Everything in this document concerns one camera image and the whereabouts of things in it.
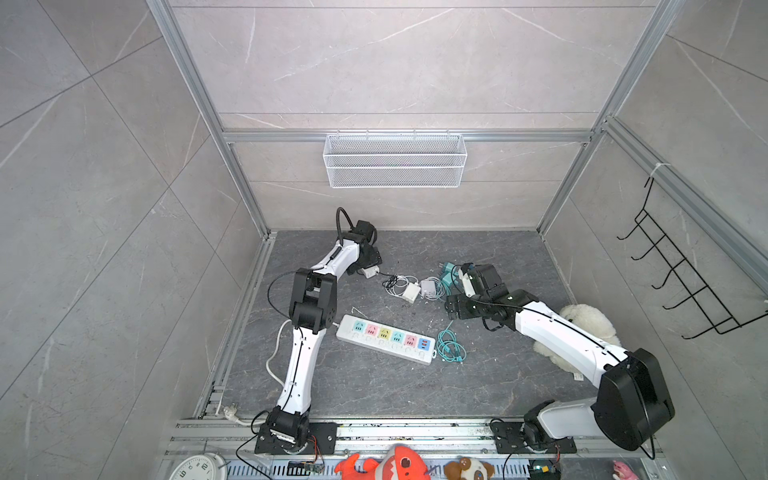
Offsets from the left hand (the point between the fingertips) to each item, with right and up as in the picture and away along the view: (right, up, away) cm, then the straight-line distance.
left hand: (369, 257), depth 108 cm
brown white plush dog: (+26, -49, -41) cm, 69 cm away
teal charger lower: (+29, -8, -4) cm, 30 cm away
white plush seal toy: (+58, -15, -35) cm, 70 cm away
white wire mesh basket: (+10, +33, -7) cm, 35 cm away
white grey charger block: (+21, -10, -7) cm, 25 cm away
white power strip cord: (-34, -40, -32) cm, 61 cm away
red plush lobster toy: (+10, -45, -44) cm, 64 cm away
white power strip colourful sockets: (+7, -25, -20) cm, 33 cm away
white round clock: (-34, -48, -41) cm, 72 cm away
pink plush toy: (+62, -49, -41) cm, 89 cm away
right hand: (+29, -13, -21) cm, 38 cm away
